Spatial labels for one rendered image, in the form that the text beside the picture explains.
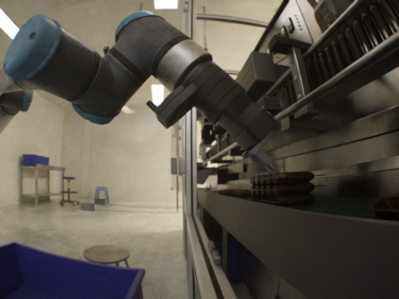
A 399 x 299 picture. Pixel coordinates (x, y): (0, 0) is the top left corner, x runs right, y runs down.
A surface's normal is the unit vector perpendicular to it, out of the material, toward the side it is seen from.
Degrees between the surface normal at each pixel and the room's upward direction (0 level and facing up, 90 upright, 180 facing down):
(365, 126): 90
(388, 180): 90
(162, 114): 104
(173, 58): 108
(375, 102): 90
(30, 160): 90
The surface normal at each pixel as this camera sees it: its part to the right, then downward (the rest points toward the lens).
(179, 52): -0.05, -0.03
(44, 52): 0.86, 0.37
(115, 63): 0.07, 0.22
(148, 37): -0.22, 0.15
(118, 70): 0.27, 0.39
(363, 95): -1.00, 0.00
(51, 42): 0.93, 0.11
